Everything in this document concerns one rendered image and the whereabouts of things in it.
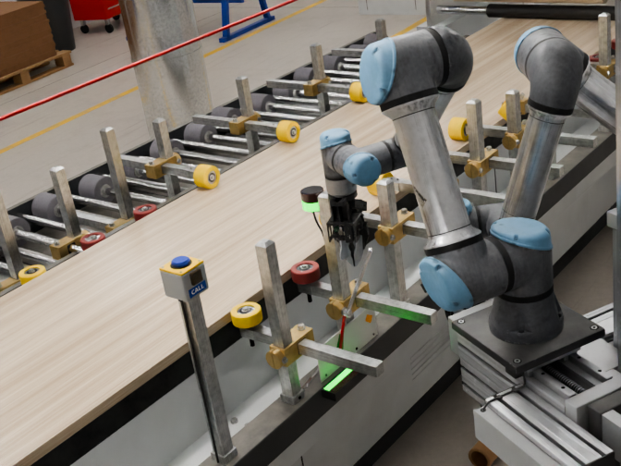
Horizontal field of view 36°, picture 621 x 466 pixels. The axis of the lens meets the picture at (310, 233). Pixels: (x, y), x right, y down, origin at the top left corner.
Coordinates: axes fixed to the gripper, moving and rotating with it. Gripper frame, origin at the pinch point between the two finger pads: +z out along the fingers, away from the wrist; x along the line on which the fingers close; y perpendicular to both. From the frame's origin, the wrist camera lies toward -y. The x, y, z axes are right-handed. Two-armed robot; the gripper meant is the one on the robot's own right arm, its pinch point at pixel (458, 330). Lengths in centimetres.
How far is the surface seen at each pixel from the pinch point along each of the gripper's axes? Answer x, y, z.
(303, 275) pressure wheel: -3.2, -45.9, -7.6
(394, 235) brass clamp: 18.4, -29.8, -12.6
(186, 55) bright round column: 251, -352, 21
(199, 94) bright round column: 256, -352, 50
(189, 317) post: -57, -32, -27
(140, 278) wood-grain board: -24, -90, -7
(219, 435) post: -56, -31, 4
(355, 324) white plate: -3.0, -30.4, 4.5
